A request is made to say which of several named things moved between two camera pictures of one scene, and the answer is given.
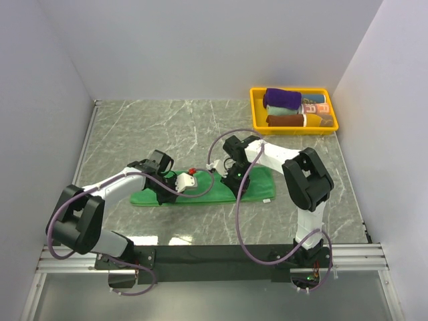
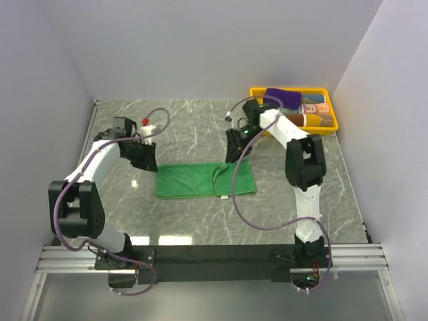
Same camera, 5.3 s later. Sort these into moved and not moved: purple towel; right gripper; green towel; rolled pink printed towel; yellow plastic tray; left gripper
Moved: left gripper; right gripper; green towel
Not moved: purple towel; rolled pink printed towel; yellow plastic tray
